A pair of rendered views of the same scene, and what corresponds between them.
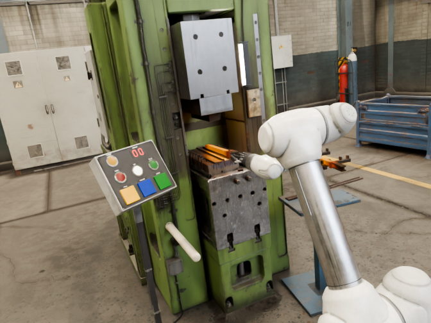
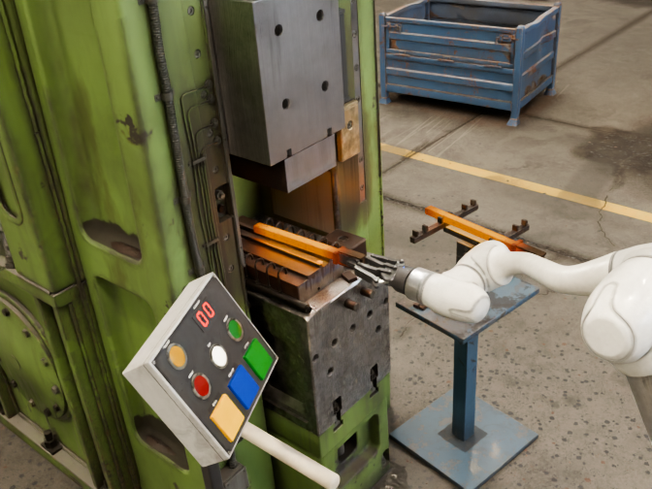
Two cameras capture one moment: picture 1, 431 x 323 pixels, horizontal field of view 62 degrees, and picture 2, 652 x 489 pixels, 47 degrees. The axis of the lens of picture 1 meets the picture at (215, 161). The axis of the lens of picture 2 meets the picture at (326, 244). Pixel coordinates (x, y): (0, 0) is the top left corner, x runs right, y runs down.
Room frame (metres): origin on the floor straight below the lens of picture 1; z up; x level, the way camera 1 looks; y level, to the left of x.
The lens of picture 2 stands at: (0.34, 0.70, 2.14)
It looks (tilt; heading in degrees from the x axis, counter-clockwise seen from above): 30 degrees down; 335
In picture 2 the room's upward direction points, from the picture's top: 4 degrees counter-clockwise
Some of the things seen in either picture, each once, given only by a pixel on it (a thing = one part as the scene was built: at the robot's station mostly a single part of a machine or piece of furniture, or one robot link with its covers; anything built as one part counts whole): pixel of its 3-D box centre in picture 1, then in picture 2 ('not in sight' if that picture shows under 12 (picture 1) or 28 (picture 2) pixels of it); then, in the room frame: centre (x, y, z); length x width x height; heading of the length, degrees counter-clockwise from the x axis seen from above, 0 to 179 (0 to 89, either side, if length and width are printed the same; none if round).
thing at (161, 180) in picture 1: (161, 181); (256, 359); (1.70, 0.28, 1.01); 0.07 x 0.05 x 0.07; 138
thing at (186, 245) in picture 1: (182, 241); (274, 446); (1.79, 0.24, 0.62); 0.44 x 0.05 x 0.05; 23
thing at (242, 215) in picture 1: (220, 195); (286, 316); (2.23, -0.01, 0.69); 0.56 x 0.38 x 0.45; 23
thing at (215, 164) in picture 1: (209, 158); (268, 255); (2.20, 0.04, 0.96); 0.42 x 0.20 x 0.09; 23
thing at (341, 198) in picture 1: (317, 198); (468, 296); (2.05, -0.60, 0.66); 0.40 x 0.30 x 0.02; 104
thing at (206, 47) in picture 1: (202, 59); (255, 55); (2.22, 0.00, 1.56); 0.42 x 0.39 x 0.40; 23
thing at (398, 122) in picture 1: (406, 122); (467, 53); (5.09, -2.84, 0.36); 1.20 x 0.80 x 0.72; 28
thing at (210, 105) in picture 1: (202, 102); (255, 146); (2.20, 0.04, 1.32); 0.42 x 0.20 x 0.10; 23
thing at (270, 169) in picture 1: (269, 166); (460, 296); (1.62, -0.25, 1.04); 0.16 x 0.13 x 0.11; 23
